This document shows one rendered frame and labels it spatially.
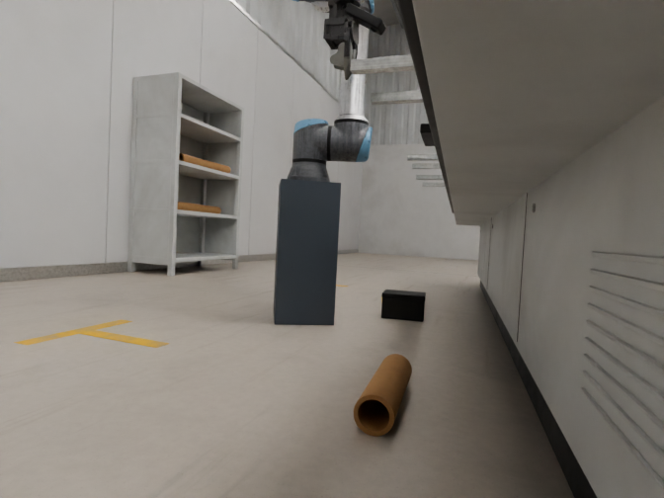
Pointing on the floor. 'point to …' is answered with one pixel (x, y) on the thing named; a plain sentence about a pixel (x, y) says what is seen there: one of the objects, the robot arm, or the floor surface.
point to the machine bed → (590, 307)
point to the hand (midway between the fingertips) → (349, 74)
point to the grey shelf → (183, 173)
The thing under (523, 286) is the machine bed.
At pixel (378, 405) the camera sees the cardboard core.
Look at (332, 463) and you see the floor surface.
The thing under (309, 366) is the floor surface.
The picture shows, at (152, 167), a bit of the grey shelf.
